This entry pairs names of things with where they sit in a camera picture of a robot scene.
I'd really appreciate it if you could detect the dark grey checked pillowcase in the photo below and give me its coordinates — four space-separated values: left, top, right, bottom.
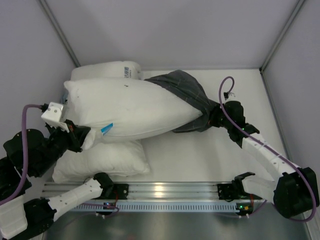
146 69 218 134

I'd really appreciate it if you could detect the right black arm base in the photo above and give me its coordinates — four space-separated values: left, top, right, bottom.
217 183 250 202

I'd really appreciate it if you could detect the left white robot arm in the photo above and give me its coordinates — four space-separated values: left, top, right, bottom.
0 120 114 240

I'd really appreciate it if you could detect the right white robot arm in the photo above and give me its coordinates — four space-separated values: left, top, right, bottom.
208 100 320 222

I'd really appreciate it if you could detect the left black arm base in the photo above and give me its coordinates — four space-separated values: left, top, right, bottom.
98 183 129 200

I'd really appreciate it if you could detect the white bare pillow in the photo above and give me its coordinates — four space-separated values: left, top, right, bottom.
52 61 151 184

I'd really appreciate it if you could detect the light blue crumpled cloth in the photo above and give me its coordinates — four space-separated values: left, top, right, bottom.
61 91 69 105

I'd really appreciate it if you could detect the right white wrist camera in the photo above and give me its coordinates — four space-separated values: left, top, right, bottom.
223 92 236 101

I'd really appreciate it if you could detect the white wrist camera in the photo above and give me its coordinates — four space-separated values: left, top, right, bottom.
223 92 236 101
41 102 68 131

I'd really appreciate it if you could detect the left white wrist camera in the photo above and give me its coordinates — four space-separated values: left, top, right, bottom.
41 102 68 131

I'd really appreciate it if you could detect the grey slotted cable duct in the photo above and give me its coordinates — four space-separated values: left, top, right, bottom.
72 201 252 213

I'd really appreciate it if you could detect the aluminium rail beam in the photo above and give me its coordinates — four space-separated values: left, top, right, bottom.
41 181 278 201

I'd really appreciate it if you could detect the left aluminium frame post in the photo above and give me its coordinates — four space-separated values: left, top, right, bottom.
36 0 81 68

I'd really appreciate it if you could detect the aluminium frame post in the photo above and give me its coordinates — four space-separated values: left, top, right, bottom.
259 0 307 75
36 0 81 68

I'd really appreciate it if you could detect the right aluminium frame post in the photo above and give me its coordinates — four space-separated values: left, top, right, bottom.
259 0 307 75

